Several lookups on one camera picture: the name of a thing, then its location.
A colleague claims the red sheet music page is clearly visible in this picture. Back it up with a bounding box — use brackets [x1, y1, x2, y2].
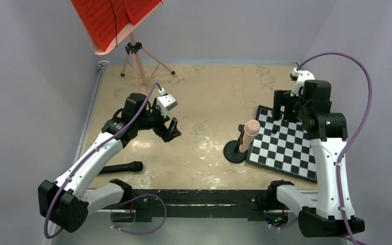
[71, 0, 130, 52]

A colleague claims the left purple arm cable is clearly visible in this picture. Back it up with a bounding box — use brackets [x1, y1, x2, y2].
[43, 82, 164, 240]

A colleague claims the black microphone stand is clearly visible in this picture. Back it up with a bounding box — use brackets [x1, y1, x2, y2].
[223, 125, 248, 163]

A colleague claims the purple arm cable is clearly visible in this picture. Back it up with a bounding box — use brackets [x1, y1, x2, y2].
[296, 52, 373, 245]
[43, 82, 164, 240]

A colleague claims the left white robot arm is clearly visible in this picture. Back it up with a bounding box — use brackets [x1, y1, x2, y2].
[38, 91, 181, 233]

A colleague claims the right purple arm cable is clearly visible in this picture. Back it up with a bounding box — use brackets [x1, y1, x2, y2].
[296, 52, 373, 245]

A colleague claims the aluminium frame rail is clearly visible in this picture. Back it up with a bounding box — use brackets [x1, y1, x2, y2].
[42, 61, 109, 245]

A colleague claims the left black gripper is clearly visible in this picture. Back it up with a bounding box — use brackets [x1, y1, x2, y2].
[135, 98, 181, 142]

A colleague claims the pink tripod music stand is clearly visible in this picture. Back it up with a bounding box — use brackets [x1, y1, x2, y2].
[91, 20, 176, 89]

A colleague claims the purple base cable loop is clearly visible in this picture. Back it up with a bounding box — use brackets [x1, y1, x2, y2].
[110, 194, 167, 236]

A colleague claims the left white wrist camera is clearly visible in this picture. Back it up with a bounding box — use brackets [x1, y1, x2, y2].
[154, 88, 178, 118]

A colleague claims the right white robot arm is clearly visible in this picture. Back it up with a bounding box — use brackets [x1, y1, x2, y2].
[266, 80, 365, 237]

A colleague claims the black microphone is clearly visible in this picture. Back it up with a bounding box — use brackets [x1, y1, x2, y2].
[99, 161, 143, 175]

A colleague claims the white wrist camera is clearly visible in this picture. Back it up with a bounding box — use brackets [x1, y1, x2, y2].
[290, 68, 315, 96]
[154, 88, 178, 118]

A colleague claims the black white chessboard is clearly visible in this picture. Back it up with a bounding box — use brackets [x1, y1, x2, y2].
[246, 105, 317, 183]

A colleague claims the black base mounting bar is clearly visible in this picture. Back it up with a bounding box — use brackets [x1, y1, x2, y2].
[103, 189, 292, 222]

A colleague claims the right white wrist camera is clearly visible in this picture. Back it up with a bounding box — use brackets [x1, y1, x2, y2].
[290, 68, 315, 96]

